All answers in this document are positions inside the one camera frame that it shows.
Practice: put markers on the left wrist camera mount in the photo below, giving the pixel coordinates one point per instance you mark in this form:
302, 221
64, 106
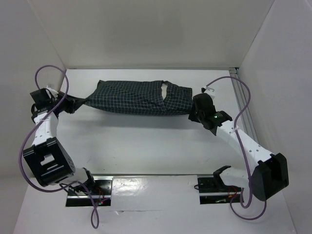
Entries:
52, 89

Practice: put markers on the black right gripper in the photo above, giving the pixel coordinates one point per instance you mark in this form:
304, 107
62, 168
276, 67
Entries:
195, 113

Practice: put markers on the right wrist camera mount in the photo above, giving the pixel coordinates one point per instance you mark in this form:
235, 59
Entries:
210, 91

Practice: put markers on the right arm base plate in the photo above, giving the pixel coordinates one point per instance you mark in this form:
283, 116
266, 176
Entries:
211, 193

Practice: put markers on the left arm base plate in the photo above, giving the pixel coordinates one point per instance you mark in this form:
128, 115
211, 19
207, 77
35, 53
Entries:
101, 194

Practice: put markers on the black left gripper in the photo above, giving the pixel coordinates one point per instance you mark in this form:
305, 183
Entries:
73, 103

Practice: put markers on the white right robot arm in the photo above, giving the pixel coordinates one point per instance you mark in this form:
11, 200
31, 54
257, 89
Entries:
266, 173

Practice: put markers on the dark checked pillowcase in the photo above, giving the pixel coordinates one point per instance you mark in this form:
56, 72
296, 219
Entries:
140, 98

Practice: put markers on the aluminium rail frame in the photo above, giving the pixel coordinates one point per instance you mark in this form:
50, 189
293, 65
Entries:
243, 97

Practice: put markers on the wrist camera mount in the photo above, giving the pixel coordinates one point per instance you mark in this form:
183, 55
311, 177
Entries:
210, 91
52, 89

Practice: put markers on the cream pillow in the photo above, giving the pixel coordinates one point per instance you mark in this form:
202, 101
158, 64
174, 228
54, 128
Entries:
164, 90

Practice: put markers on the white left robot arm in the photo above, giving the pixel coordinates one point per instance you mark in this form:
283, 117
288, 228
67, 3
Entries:
48, 160

